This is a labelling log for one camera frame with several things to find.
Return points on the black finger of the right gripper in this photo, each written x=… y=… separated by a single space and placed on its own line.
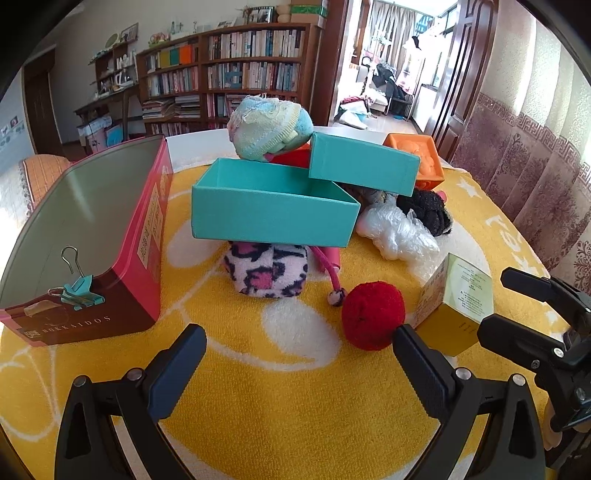
x=565 y=299
x=520 y=344

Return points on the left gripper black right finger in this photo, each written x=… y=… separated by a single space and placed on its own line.
x=511 y=445

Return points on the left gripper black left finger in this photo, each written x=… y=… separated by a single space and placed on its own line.
x=88 y=446

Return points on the yellow green medicine box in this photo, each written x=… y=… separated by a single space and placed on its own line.
x=454 y=301

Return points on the black fuzzy sock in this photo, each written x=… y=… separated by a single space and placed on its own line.
x=429 y=208

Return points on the red pompom ball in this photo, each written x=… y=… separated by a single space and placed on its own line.
x=371 y=313

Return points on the clear plastic bag wad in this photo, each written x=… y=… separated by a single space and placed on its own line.
x=398 y=236

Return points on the orange rubber cube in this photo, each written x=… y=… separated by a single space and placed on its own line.
x=430 y=174
x=300 y=157

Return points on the pink foam twist roller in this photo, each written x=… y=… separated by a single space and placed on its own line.
x=330 y=261

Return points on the teal cardboard box lid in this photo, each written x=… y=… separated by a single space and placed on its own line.
x=360 y=163

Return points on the teal cardboard box tray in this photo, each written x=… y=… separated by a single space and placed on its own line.
x=249 y=201

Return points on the pastel knitted sock ball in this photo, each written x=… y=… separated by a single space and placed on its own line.
x=262 y=126

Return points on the purple patterned curtain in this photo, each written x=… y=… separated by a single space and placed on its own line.
x=538 y=179

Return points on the teal binder clip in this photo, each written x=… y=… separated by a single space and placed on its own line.
x=78 y=294

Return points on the yellow white towel mat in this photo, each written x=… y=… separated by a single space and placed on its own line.
x=279 y=394

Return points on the red metal tin box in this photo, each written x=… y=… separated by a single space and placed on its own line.
x=111 y=206

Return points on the grey knitted sock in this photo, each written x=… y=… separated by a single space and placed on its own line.
x=368 y=196

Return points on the dark wooden door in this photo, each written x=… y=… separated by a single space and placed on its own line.
x=471 y=48

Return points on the orange checked pillow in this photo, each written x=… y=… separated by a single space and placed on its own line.
x=41 y=171

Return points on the dark wooden desk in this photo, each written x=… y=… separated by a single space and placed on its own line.
x=101 y=106

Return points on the stacked gift boxes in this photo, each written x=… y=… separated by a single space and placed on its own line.
x=314 y=12

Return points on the wooden bookshelf with books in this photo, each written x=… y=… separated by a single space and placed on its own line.
x=194 y=83

